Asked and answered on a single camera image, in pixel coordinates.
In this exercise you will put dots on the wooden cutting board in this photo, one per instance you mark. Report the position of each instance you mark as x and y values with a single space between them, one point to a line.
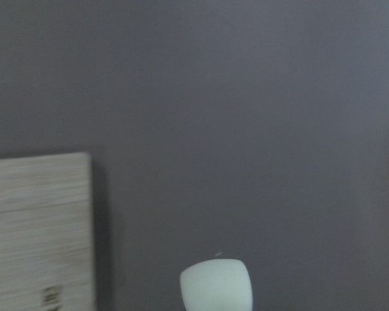
46 233

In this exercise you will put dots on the white steamed bun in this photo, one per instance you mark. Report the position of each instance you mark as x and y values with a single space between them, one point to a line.
217 284

